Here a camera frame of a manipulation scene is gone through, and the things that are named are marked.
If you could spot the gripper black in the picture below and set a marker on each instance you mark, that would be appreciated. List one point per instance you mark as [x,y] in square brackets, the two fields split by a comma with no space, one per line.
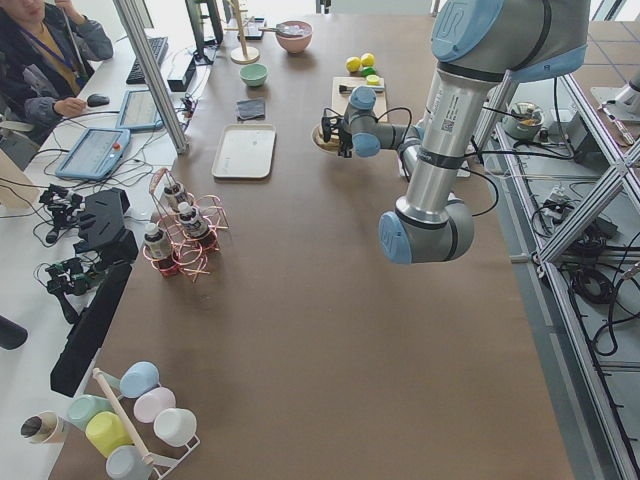
[344,139]

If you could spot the white round plate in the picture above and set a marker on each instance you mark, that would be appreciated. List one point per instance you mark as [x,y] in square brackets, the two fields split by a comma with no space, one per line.
[317,129]

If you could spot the bread slice from board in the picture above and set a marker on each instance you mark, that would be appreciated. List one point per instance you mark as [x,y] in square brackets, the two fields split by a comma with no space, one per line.
[331,145]

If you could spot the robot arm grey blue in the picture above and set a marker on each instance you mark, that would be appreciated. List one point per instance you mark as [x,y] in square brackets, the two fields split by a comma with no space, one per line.
[476,44]

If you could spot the beige serving tray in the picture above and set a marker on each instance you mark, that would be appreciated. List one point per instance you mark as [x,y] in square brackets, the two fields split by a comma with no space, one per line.
[244,151]

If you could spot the wooden cutting board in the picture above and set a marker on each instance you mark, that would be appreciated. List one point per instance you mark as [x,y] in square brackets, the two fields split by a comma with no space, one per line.
[339,102]

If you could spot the green lime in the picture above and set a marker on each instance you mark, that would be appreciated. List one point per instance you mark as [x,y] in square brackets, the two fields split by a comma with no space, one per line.
[369,73]

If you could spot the yellow lemon left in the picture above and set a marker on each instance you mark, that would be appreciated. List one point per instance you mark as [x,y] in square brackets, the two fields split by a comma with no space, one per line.
[353,64]

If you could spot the yellow lemon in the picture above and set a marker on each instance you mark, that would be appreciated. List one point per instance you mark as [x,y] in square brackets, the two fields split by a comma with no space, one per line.
[353,64]
[367,60]

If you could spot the yellow lemon right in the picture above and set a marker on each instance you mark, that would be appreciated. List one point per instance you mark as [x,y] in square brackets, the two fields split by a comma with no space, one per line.
[367,60]

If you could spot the dark grey folded cloth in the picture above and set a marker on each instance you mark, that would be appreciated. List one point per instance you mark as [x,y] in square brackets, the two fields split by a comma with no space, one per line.
[250,109]

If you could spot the green bowl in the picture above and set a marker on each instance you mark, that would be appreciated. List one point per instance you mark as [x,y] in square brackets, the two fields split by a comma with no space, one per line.
[253,75]

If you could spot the pink bowl with ice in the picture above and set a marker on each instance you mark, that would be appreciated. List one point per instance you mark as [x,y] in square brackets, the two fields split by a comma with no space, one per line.
[295,45]

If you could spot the metal ice scoop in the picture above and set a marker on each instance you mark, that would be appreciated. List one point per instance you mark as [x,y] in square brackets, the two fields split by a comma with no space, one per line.
[287,31]

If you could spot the wooden mug tree stand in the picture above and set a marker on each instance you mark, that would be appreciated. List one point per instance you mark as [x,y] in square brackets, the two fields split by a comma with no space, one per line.
[244,54]

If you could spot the bottle in rack middle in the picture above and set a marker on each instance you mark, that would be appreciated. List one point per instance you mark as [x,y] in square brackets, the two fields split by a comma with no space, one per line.
[191,220]

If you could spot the bottle in rack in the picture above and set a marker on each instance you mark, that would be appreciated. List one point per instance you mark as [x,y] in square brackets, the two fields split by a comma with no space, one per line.
[155,241]
[191,220]
[175,194]

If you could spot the bottle in rack back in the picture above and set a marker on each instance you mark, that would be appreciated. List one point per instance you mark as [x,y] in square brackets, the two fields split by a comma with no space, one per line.
[175,194]

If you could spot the metal pot on shelf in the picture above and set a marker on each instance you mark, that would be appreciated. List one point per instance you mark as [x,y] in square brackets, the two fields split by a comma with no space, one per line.
[524,121]

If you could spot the black monitor with stand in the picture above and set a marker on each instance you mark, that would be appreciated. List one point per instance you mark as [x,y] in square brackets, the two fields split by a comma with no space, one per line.
[206,28]

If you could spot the bottle in rack front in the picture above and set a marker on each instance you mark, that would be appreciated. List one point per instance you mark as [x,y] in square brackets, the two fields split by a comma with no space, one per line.
[155,241]

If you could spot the blue teach pendant far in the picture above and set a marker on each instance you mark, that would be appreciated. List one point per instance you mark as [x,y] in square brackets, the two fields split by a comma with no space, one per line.
[138,112]

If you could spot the blue teach pendant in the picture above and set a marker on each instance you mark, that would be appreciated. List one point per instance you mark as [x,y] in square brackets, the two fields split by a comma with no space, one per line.
[95,155]
[138,112]

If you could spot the blue teach pendant near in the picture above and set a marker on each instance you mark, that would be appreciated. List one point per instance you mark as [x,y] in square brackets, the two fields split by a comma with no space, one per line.
[95,155]

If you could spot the black computer mouse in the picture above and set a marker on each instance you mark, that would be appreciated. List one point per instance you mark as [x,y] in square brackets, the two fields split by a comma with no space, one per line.
[97,100]

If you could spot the black handheld gripper device upper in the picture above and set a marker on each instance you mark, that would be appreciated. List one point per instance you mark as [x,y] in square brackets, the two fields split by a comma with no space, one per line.
[63,204]

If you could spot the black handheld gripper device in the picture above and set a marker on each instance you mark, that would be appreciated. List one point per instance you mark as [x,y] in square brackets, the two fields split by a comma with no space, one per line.
[70,277]
[63,204]

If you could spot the black handheld gripper device lower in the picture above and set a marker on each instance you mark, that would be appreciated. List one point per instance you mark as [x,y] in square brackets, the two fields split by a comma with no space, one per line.
[70,277]

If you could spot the black long box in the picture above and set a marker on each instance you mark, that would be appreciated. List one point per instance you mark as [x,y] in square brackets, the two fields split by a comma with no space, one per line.
[88,334]

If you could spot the seated person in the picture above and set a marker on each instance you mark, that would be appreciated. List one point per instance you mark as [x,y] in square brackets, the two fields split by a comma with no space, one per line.
[46,56]

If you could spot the pink cup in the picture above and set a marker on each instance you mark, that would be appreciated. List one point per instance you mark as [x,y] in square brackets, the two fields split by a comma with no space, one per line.
[149,405]

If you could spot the white cup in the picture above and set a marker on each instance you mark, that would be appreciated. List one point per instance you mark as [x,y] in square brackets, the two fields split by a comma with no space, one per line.
[175,426]

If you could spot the wooden panel left edge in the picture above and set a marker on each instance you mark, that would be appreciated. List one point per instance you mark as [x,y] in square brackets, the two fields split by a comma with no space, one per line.
[17,190]

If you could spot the mint green cup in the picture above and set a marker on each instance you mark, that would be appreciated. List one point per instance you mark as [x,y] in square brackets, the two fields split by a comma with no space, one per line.
[83,408]

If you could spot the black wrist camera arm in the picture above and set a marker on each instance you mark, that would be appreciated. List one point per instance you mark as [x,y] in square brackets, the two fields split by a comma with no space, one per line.
[331,126]

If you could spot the knife with black handle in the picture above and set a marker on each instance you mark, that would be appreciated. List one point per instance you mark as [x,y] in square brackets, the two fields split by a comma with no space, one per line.
[348,89]

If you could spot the copper wire bottle rack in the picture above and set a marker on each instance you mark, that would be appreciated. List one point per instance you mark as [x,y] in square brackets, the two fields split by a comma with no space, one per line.
[186,256]

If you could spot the black gripper mount part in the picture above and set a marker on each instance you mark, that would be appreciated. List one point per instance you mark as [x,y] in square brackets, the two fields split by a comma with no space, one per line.
[101,228]

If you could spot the aluminium frame post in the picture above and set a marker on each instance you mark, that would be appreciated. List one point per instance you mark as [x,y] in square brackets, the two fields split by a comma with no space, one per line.
[131,20]

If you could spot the white wire cup rack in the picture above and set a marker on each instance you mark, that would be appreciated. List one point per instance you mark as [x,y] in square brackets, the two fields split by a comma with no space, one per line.
[163,458]

